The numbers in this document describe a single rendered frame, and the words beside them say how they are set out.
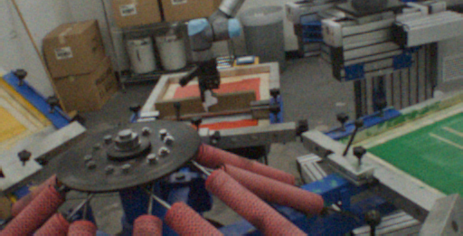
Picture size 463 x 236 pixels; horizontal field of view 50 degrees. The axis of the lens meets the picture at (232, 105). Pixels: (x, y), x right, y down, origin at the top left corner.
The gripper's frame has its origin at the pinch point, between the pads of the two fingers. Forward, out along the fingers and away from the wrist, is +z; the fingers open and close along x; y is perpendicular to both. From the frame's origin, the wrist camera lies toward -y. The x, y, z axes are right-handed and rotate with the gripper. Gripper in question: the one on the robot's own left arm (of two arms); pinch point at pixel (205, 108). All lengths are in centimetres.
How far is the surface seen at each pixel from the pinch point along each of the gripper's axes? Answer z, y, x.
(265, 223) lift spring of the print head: -18, 27, -104
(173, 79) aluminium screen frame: 3, -23, 48
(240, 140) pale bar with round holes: -1.6, 16.0, -35.4
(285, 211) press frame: -5, 30, -82
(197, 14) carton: 26, -50, 311
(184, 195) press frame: -2, 2, -67
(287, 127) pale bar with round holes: -4.2, 31.8, -34.6
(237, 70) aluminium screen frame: 2.0, 9.6, 47.7
